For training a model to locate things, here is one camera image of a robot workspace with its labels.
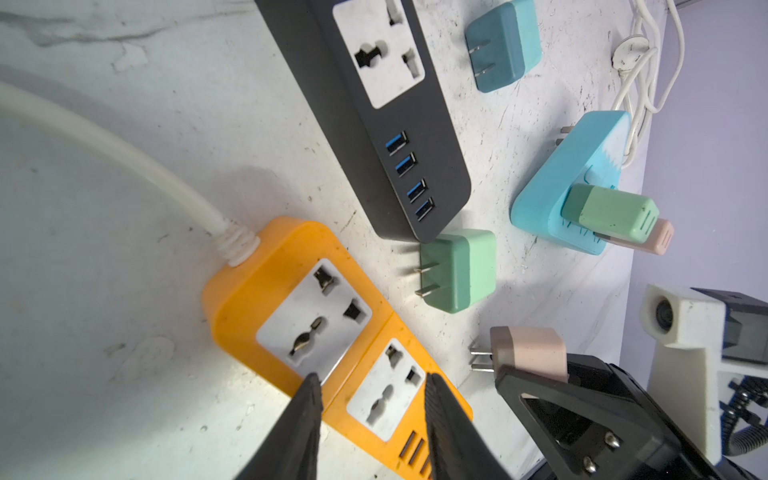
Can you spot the teal triangular power strip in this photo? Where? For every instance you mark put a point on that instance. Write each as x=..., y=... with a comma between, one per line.
x=591, y=153

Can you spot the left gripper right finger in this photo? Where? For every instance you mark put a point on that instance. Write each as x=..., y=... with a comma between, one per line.
x=456, y=449

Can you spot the pink plug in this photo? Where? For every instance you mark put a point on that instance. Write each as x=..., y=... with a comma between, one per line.
x=535, y=350
x=657, y=242

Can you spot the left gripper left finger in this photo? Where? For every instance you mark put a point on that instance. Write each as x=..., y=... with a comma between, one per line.
x=290, y=450

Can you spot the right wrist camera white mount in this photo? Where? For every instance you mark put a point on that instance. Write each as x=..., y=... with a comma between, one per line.
x=709, y=368

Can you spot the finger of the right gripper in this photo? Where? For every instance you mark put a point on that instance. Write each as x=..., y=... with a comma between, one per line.
x=600, y=424

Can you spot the orange power strip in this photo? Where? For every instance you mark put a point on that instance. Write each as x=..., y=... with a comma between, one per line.
x=301, y=305

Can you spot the black power strip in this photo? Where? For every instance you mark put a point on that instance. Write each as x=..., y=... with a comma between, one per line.
x=365, y=70

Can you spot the green plug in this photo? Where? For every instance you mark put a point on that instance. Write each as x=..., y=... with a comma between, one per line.
x=458, y=269
x=610, y=212

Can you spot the teal plug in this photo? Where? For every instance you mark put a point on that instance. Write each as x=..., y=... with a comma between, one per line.
x=504, y=44

